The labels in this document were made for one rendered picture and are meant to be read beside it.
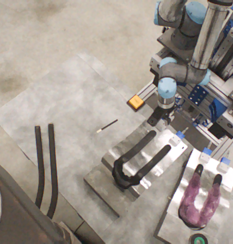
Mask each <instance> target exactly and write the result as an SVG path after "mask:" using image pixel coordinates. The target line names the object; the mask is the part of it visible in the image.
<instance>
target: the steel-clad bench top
mask: <svg viewBox="0 0 233 244"><path fill-rule="evenodd" d="M133 96H135V92H133V91H132V90H131V89H130V88H129V87H128V86H126V85H125V84H124V82H123V81H121V80H120V79H119V78H118V77H117V76H116V75H114V74H113V73H112V72H111V71H110V70H109V69H108V68H107V67H106V66H104V65H103V64H102V63H101V62H100V61H99V60H98V59H97V58H96V57H94V56H93V55H92V53H90V52H89V51H88V50H87V49H86V48H83V49H81V50H80V51H79V52H77V53H76V54H74V55H73V56H72V57H71V58H69V59H67V60H66V61H65V62H63V63H62V64H61V65H59V66H58V67H57V68H55V69H53V70H52V71H51V72H49V73H48V74H47V75H45V76H44V77H43V78H41V79H40V80H38V81H36V82H35V83H34V84H32V85H31V86H30V87H29V88H27V89H26V90H24V91H23V92H22V93H20V94H19V95H18V96H16V97H14V98H13V99H12V100H11V101H9V102H7V103H6V104H5V105H4V106H2V107H1V108H0V126H1V127H2V128H3V129H4V130H5V132H6V133H7V134H8V135H9V136H10V137H11V138H12V139H13V141H14V142H15V143H16V144H17V145H18V146H19V147H20V148H21V150H22V151H23V152H24V153H25V154H26V155H27V156H28V157H29V158H30V160H31V161H32V162H33V163H34V164H35V165H36V166H37V167H38V158H37V150H36V139H35V125H36V124H39V125H40V132H41V142H42V153H43V159H44V170H45V177H47V179H48V180H49V181H50V182H51V169H50V151H49V141H48V123H49V122H53V126H54V140H55V148H56V161H57V175H58V191H59V192H60V194H61V195H62V196H63V197H64V198H65V199H66V200H67V201H68V202H69V203H70V204H71V206H72V207H73V208H74V209H75V210H76V211H77V212H78V213H79V214H80V215H81V216H82V218H83V219H84V220H85V221H86V222H87V223H88V224H89V225H90V227H91V228H92V229H93V231H94V232H96V233H97V235H98V236H99V237H100V238H101V239H102V240H103V241H104V243H105V244H165V243H164V242H162V241H161V240H158V239H156V238H154V237H153V235H154V233H155V230H156V227H157V225H158V223H159V221H160V219H161V217H162V215H163V213H164V211H165V208H166V206H167V203H168V201H169V199H168V198H167V196H171V194H172V192H173V190H174V188H175V186H176V184H177V182H178V179H179V176H180V174H181V172H182V170H183V168H184V166H183V167H182V165H183V163H184V162H186V161H187V160H188V157H189V154H190V152H191V151H192V150H193V149H195V150H196V148H194V147H193V146H192V145H191V144H190V143H189V142H188V141H186V140H185V139H184V138H183V139H182V140H181V141H182V142H183V143H184V144H185V145H186V146H188V147H187V148H186V149H185V150H184V152H182V153H181V154H180V155H179V157H178V158H177V159H176V160H175V161H174V162H173V163H171V164H170V165H169V167H168V168H167V169H166V170H165V171H164V172H163V173H162V174H161V175H160V176H159V177H158V178H157V179H156V180H155V181H154V182H153V183H152V184H151V185H150V186H149V187H148V188H147V189H146V191H145V192H144V193H143V194H141V195H140V196H139V197H138V198H137V199H136V201H135V202H134V203H133V204H132V205H131V206H130V207H129V208H128V209H127V210H126V211H125V212H124V213H123V214H122V215H121V216H120V217H118V216H117V215H116V214H115V213H114V212H113V211H112V210H111V209H110V208H109V206H108V205H107V204H105V203H104V202H103V201H102V199H101V198H100V197H99V196H98V195H97V194H96V193H95V192H94V191H93V190H92V189H91V187H90V186H89V185H88V184H87V183H86V182H85V181H84V180H83V177H84V176H86V175H87V174H88V173H89V172H90V171H91V170H92V169H93V168H94V167H95V166H96V165H98V164H99V163H100V162H101V159H102V156H103V155H104V154H105V153H107V152H108V151H109V150H111V148H113V146H115V145H117V144H118V143H119V142H121V141H123V140H124V139H125V138H126V137H127V136H128V135H129V134H130V133H131V132H132V131H133V130H135V129H136V128H137V127H138V126H139V125H140V124H141V123H142V122H143V121H144V120H145V119H147V117H149V116H150V115H151V114H152V113H153V111H154V110H153V109H152V108H150V107H149V106H148V105H147V103H146V104H145V105H144V106H143V107H142V108H140V109H139V110H137V111H136V112H135V111H134V110H133V109H132V108H130V107H129V106H128V105H127V104H126V102H127V101H128V100H129V99H130V98H131V97H133ZM116 119H117V120H118V121H116V122H114V123H113V124H112V125H110V126H109V127H107V128H105V129H104V130H101V129H102V128H103V127H105V126H107V125H108V124H110V123H112V122H113V121H114V120H116ZM98 130H101V131H100V132H98V133H97V131H98ZM216 239H217V240H218V242H217V244H233V188H232V191H231V199H230V205H229V208H228V210H227V213H226V215H225V217H224V219H223V221H222V224H221V226H220V228H219V231H218V233H217V236H216Z"/></svg>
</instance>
